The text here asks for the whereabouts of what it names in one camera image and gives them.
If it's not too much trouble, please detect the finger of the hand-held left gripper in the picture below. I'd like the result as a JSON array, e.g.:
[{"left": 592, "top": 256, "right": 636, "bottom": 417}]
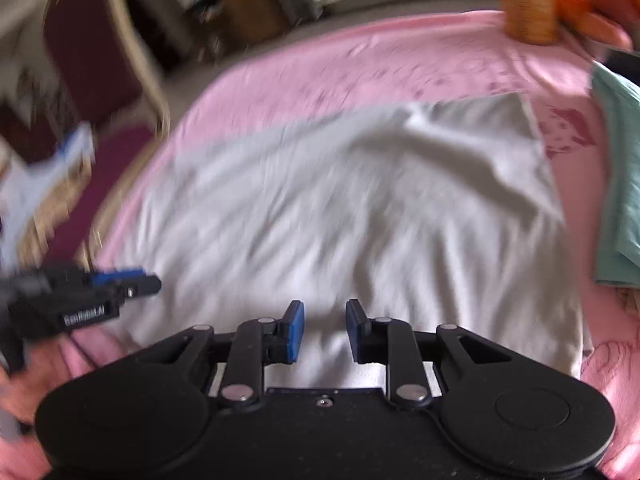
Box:
[
  {"left": 102, "top": 275, "right": 162, "bottom": 301},
  {"left": 90, "top": 267, "right": 149, "bottom": 287}
]

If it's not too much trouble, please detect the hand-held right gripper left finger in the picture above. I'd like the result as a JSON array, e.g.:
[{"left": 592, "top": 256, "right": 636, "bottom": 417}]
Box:
[{"left": 135, "top": 300, "right": 306, "bottom": 408}]

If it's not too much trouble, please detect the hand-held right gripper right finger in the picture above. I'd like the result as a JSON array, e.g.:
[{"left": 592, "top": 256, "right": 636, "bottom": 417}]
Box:
[{"left": 346, "top": 298, "right": 516, "bottom": 408}]

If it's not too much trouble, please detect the white sweatshirt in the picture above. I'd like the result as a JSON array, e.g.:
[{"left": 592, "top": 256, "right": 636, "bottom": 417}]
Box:
[{"left": 97, "top": 92, "right": 594, "bottom": 387}]

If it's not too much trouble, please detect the beige garment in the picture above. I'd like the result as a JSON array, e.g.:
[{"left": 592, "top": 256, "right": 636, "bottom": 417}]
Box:
[{"left": 21, "top": 200, "right": 67, "bottom": 256}]

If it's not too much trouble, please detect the light blue waffle garment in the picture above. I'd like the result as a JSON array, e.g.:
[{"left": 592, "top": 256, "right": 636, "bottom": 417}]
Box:
[{"left": 0, "top": 122, "right": 96, "bottom": 271}]

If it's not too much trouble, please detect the pink printed blanket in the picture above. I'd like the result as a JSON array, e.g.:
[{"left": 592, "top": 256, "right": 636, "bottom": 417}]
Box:
[{"left": 0, "top": 10, "right": 640, "bottom": 480}]

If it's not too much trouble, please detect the teal folded cloth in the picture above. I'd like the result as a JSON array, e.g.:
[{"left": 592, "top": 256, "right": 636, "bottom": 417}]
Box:
[{"left": 591, "top": 62, "right": 640, "bottom": 289}]

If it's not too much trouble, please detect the orange juice bottle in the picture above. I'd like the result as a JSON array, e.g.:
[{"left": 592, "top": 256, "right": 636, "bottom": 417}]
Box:
[{"left": 497, "top": 0, "right": 561, "bottom": 46}]

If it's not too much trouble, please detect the maroon chair with gold frame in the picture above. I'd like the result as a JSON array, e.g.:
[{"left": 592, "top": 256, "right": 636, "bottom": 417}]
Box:
[{"left": 0, "top": 0, "right": 174, "bottom": 272}]

